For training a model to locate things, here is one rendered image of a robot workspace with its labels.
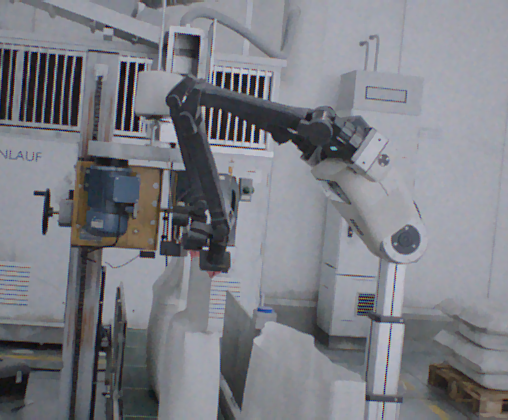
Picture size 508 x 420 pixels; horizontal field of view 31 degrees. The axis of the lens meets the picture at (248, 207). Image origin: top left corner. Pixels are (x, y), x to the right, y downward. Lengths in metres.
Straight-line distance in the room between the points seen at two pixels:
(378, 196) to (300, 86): 3.92
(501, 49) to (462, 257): 1.80
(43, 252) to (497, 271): 3.98
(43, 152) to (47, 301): 0.99
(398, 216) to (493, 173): 5.34
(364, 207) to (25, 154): 3.77
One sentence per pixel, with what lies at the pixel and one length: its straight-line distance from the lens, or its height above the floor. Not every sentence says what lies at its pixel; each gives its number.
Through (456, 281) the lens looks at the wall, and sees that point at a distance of 8.16.
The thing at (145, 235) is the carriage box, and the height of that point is 1.08.
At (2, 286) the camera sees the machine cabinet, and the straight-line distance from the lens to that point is 6.33.
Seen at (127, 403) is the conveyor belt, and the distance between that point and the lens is 3.84.
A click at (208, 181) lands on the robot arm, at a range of 2.78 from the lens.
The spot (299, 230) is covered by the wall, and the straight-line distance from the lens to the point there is 7.72.
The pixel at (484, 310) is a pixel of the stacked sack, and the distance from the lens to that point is 5.88.
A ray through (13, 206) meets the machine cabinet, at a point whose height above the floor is 0.95.
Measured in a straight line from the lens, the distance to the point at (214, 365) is 3.13.
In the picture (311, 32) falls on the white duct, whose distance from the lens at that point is 6.73.
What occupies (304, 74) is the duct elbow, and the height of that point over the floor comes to 2.04.
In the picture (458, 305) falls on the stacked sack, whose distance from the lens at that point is 6.16.
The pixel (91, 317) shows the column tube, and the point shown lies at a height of 0.75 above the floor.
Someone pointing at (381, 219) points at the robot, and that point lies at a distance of 2.86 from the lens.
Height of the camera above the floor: 1.41
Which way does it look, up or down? 3 degrees down
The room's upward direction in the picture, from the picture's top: 5 degrees clockwise
